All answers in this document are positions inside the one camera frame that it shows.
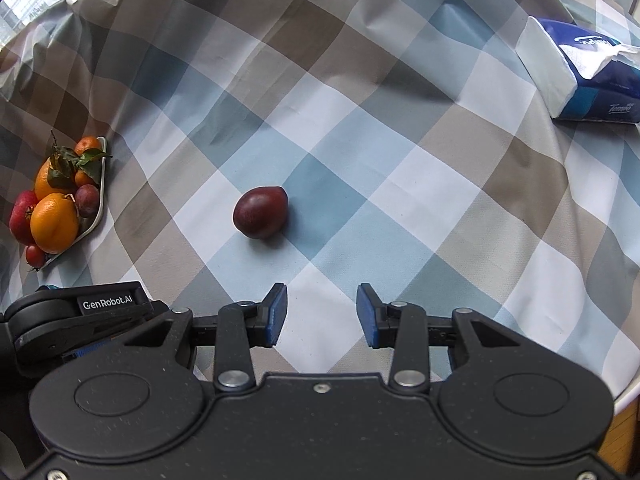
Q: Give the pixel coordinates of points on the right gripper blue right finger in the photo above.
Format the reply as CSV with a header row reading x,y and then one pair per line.
x,y
403,328

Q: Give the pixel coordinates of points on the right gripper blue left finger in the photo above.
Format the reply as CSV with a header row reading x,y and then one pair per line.
x,y
242,326

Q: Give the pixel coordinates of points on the dark purple plum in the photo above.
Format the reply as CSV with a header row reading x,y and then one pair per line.
x,y
261,212

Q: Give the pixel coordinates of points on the cherry tomato on plate front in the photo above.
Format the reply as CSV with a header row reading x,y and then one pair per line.
x,y
35,256

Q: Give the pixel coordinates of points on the large front orange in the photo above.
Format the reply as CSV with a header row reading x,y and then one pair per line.
x,y
54,223

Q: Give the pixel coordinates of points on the large orange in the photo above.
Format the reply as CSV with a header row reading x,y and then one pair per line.
x,y
54,223
42,187

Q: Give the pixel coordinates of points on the red apple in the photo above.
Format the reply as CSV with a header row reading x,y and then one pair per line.
x,y
19,223

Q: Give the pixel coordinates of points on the light green fruit plate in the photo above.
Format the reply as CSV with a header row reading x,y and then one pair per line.
x,y
64,162

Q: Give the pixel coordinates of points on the plum on plate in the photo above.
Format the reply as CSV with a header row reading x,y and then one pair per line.
x,y
87,199

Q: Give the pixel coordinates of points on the large back orange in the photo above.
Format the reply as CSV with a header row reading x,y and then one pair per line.
x,y
42,187

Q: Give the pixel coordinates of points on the small mandarin with leaves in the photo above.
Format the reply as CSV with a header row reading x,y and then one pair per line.
x,y
81,179

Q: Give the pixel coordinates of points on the back small mandarin on plate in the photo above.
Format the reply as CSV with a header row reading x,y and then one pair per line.
x,y
87,143

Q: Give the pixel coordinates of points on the checkered blue brown tablecloth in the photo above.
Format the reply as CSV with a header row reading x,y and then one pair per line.
x,y
416,153

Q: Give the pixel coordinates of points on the blue tissue pack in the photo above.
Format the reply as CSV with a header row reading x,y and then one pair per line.
x,y
581,75

